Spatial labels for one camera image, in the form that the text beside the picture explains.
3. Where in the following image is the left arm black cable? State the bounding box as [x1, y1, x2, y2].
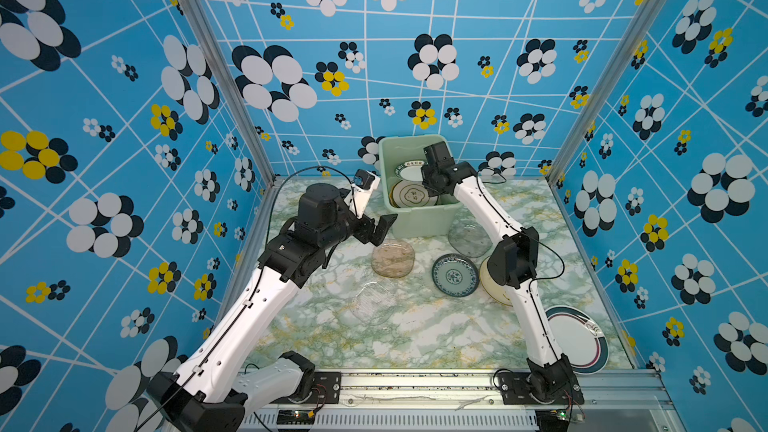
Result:
[263, 164, 361, 253]

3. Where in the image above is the blue floral ceramic plate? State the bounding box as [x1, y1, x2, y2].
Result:
[431, 254, 480, 298]

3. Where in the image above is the white plate teal emblem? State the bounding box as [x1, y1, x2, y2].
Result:
[389, 180, 438, 208]

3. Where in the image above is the clear glass plate centre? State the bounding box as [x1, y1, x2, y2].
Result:
[350, 281, 397, 325]

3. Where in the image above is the aluminium front rail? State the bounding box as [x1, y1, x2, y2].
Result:
[235, 369, 684, 431]

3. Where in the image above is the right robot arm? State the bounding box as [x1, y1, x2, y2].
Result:
[421, 142, 584, 405]

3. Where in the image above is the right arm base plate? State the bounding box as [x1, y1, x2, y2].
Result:
[491, 369, 585, 406]

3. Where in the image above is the aluminium corner post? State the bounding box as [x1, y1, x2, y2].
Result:
[181, 0, 275, 189]
[547, 0, 668, 187]

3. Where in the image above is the light green plastic bin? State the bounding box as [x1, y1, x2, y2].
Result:
[379, 135, 461, 239]

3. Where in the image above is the white plate dark lettered rim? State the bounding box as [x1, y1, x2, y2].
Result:
[394, 160, 426, 183]

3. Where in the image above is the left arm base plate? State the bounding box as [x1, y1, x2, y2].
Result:
[272, 371, 342, 405]

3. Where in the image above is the white plate red green rim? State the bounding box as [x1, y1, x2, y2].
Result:
[546, 305, 610, 374]

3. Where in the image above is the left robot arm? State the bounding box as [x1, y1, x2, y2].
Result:
[146, 170, 396, 431]

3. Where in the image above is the clear glass plate near bin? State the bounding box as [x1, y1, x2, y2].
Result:
[447, 222, 493, 259]

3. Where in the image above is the right aluminium corner post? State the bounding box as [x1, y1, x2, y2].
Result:
[547, 0, 668, 187]

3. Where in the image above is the pink glass plate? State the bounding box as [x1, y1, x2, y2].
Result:
[371, 240, 416, 279]

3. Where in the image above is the left aluminium corner post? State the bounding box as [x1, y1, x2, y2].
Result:
[181, 0, 275, 189]

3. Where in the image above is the beige ceramic plate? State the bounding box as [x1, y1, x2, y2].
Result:
[479, 258, 513, 306]

